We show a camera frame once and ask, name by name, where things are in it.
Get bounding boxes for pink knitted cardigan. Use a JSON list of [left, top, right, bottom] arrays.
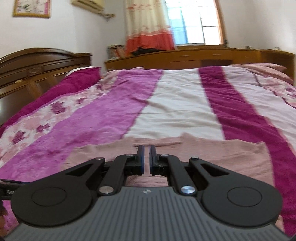
[[60, 133, 275, 187]]

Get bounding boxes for person's left hand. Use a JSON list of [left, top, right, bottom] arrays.
[[0, 200, 8, 237]]

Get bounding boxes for purple floral striped bedspread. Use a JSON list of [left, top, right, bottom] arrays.
[[1, 66, 295, 235]]

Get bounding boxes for magenta pillow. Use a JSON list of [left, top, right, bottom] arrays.
[[1, 66, 101, 134]]

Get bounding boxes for long low wooden cabinet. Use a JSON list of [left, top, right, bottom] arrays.
[[105, 48, 295, 79]]

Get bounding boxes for stack of books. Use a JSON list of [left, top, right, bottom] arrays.
[[107, 45, 126, 60]]

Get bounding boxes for dark wooden headboard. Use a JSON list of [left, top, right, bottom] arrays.
[[1, 48, 91, 125]]

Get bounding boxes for floral curtain orange hem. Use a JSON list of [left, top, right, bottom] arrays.
[[125, 0, 175, 54]]

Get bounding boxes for pink lace-edged pillow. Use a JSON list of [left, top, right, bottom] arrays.
[[231, 63, 294, 85]]

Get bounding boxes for window with wooden frame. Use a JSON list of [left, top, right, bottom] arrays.
[[165, 0, 226, 46]]

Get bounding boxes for wall air conditioner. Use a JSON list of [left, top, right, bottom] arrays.
[[71, 0, 116, 20]]

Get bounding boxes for framed wall picture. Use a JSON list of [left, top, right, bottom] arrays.
[[13, 0, 51, 19]]

